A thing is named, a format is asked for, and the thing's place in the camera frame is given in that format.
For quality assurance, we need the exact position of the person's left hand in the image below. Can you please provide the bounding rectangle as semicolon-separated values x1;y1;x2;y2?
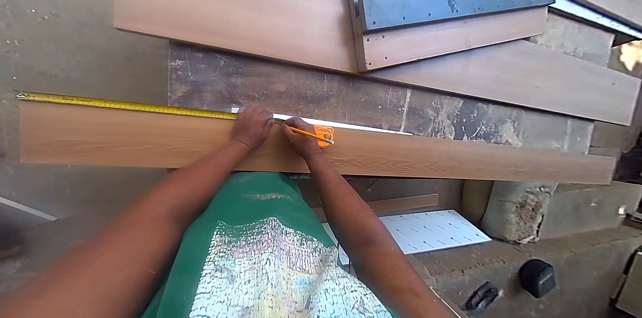
231;105;275;151

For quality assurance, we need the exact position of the thin white strip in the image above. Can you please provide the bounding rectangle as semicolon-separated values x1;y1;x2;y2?
231;107;414;136

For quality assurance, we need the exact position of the white board with dark marks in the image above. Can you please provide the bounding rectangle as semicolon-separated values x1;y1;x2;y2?
321;209;493;267

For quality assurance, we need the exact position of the orange pencil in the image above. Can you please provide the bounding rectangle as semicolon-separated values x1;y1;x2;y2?
273;119;335;145

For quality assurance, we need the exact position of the short brown wooden strip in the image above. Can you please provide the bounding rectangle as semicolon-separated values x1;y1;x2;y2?
311;194;439;223

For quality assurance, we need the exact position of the narrow white floor strip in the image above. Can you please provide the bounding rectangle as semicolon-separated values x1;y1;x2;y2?
0;196;58;222

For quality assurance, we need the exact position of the worn concrete block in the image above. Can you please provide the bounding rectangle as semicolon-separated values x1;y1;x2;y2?
480;181;559;244

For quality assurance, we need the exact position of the person's left forearm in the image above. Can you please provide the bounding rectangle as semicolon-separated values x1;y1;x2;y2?
0;139;251;318

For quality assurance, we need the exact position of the person's body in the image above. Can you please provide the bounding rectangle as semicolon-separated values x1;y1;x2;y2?
141;172;400;318

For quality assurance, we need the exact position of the wide light brown board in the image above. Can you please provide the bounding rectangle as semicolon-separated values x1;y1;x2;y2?
113;0;642;126

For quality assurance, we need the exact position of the crumpled black object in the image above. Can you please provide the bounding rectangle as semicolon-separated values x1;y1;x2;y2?
465;281;499;312

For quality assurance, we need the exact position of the black rounded cap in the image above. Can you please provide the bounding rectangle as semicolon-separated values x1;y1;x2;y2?
519;258;557;299

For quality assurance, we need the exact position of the person's right hand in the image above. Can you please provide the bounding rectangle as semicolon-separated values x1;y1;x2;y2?
281;116;323;160

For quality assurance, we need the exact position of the yellow tape measure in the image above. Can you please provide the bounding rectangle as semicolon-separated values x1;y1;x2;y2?
16;91;335;148

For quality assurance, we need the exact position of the person's right forearm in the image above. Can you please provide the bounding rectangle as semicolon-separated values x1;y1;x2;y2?
305;151;455;318

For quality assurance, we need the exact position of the blue and brown wooden frame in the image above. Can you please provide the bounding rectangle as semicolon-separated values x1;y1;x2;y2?
343;0;558;73

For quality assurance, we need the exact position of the long narrow wood-grain plank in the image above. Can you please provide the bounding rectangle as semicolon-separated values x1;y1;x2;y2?
19;99;617;185

